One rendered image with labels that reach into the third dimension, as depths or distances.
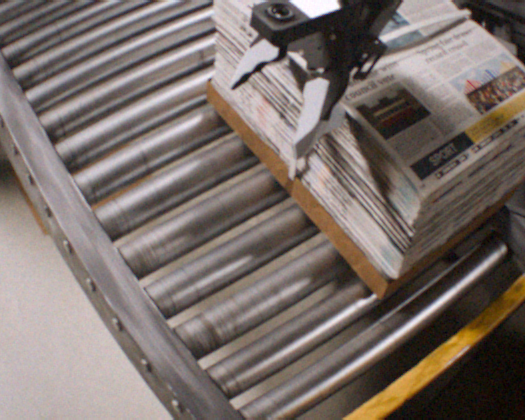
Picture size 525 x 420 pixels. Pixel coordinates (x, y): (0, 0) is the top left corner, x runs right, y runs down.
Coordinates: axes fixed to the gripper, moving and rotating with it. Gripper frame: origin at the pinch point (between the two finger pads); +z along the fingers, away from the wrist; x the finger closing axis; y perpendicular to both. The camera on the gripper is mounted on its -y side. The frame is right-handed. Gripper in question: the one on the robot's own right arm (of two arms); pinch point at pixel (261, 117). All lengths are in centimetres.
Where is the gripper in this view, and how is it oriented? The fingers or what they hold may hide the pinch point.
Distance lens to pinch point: 81.0
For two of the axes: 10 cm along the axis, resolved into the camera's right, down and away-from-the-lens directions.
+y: 6.4, -1.0, 7.6
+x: -5.9, -7.1, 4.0
